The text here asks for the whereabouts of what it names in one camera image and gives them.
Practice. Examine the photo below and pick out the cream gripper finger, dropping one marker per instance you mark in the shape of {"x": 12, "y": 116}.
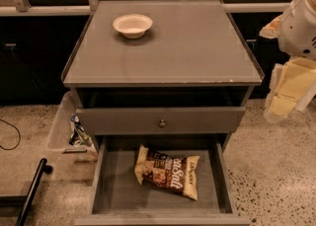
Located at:
{"x": 292, "y": 87}
{"x": 271, "y": 29}

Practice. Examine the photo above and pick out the brown chip bag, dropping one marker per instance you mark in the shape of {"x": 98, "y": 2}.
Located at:
{"x": 175, "y": 174}

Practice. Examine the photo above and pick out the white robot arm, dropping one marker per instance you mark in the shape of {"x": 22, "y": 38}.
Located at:
{"x": 297, "y": 29}

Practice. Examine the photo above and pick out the grey drawer cabinet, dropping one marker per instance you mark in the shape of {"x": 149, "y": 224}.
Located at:
{"x": 192, "y": 57}

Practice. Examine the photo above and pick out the brass drawer knob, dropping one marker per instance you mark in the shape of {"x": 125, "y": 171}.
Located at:
{"x": 162, "y": 123}

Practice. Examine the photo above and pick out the grey top drawer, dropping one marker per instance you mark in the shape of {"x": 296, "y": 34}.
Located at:
{"x": 128, "y": 121}

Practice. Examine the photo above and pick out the grey open middle drawer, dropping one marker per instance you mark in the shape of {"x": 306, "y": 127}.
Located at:
{"x": 118, "y": 199}

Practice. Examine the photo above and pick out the white paper bowl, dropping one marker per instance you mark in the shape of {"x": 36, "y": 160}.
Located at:
{"x": 132, "y": 25}

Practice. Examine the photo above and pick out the clear plastic bin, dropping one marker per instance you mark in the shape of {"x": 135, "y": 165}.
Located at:
{"x": 60, "y": 131}

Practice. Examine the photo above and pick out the black metal bar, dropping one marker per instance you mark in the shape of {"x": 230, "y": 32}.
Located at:
{"x": 24, "y": 201}

